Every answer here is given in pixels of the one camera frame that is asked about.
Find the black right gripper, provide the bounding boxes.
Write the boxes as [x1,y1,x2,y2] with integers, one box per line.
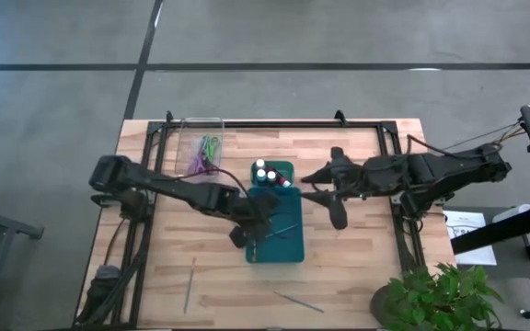
[300,146,388,231]

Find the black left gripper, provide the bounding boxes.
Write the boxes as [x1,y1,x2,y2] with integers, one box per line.
[227,188,283,249]

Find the thin blue paintbrush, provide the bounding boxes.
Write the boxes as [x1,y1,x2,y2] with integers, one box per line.
[272,291,326,314]
[263,223,300,240]

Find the large teal plastic bin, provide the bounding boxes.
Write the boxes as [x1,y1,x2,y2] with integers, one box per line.
[245,186,306,265]

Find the red and black paint bottle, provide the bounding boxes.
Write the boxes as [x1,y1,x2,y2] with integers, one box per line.
[273,168,293,189]

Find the red handled scissors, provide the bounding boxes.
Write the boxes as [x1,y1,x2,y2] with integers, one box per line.
[200,151,221,178]

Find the purple handled scissors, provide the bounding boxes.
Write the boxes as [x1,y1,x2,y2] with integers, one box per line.
[186,134,212,178]

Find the green handled scissors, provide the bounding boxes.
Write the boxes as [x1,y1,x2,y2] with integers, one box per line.
[202,134,224,162]

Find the grey pencil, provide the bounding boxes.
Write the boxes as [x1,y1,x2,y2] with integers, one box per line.
[182,256,198,315]

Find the small green plastic bin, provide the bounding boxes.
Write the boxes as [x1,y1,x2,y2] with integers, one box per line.
[249,159,296,188]

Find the clear plastic bin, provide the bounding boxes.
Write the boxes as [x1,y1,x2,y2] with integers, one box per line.
[174,117,225,183]

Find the black plant pot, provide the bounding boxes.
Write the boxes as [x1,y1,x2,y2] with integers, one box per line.
[369,284,398,325]

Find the white paper sheet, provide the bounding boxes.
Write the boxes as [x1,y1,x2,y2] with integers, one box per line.
[443,210,499,267]

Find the green leafy plant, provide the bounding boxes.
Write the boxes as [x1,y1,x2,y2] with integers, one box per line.
[374,261,505,331]

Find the black desk strut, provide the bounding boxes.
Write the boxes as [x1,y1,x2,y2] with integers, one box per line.
[450,200,530,256]

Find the white container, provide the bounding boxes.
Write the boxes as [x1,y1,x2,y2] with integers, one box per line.
[491,203,530,224]

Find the grey metal stand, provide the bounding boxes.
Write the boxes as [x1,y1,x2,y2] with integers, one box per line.
[0,198,45,331]

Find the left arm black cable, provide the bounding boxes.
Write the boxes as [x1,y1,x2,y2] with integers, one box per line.
[175,165,252,199]

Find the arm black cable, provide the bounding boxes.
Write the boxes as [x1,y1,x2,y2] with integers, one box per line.
[175,165,252,199]
[405,132,445,155]

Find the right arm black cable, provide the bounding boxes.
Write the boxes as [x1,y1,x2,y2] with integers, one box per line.
[405,132,445,155]

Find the brown cable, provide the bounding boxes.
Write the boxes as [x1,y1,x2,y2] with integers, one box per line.
[103,215,128,268]

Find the thin yellow and grey wires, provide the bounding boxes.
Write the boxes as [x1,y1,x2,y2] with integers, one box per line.
[439,118,526,157]

